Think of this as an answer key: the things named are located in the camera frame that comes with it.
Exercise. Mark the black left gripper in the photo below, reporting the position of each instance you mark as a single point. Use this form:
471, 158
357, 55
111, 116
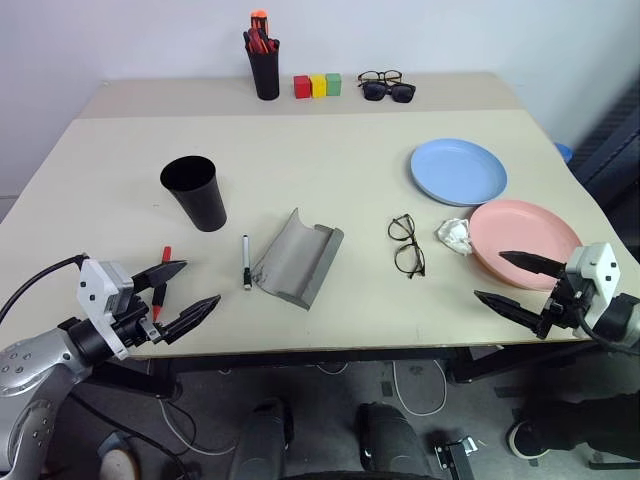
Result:
132, 325

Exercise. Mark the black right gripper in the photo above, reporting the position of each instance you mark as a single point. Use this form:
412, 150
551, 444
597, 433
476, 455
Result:
560, 305

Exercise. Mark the red black marker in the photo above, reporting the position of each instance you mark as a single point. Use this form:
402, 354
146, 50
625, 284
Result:
159, 300

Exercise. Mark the pink plate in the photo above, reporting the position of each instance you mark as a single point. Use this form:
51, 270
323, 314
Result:
520, 230

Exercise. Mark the white black marker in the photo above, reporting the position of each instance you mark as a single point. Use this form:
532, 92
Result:
246, 255

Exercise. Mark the crumpled white tissue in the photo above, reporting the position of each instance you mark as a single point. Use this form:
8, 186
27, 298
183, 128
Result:
455, 235

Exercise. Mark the empty black cup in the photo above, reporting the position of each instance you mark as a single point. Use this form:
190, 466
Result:
200, 205

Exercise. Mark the blue plate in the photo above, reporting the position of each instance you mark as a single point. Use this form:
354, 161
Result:
457, 170

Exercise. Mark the thin black-framed glasses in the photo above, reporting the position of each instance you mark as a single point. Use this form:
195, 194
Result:
401, 227

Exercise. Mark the open grey glasses case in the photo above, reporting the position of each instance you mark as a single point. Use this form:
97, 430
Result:
320, 265

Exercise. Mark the black white shoe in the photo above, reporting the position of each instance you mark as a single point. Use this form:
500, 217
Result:
525, 440

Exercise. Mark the dark trouser leg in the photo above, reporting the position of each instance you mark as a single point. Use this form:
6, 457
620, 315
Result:
590, 425

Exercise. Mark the dark ribbed panel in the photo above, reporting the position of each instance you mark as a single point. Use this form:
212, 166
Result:
610, 145

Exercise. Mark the dark rounded shape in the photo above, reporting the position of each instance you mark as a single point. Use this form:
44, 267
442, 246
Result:
387, 440
262, 440

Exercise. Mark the black pen holder cup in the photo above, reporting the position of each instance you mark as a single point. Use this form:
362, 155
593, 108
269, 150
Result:
265, 75

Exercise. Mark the red block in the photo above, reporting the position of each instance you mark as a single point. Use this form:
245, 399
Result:
302, 87

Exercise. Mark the black sunglasses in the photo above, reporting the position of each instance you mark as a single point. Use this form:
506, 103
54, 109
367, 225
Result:
375, 92

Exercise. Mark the yellow block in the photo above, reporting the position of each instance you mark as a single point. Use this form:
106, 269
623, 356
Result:
318, 86

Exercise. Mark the brown-framed glasses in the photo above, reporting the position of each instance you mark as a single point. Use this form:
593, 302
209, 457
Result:
371, 77

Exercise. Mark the green block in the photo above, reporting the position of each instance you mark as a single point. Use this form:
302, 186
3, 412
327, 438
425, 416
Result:
333, 84

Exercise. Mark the red black pen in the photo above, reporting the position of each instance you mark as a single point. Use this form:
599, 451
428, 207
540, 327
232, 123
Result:
272, 45
250, 41

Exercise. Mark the tall orange-capped pen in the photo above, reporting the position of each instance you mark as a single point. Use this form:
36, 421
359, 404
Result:
258, 22

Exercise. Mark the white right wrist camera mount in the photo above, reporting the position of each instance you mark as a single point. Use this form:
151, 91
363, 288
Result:
600, 270

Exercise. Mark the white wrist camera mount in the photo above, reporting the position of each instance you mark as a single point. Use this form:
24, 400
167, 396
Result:
600, 270
97, 285

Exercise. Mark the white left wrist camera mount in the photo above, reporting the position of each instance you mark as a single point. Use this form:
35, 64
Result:
97, 285

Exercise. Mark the black table frame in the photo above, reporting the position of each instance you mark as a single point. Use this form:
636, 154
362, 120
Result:
130, 380

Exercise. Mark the black metal bracket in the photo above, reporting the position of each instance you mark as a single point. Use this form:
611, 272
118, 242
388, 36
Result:
452, 452

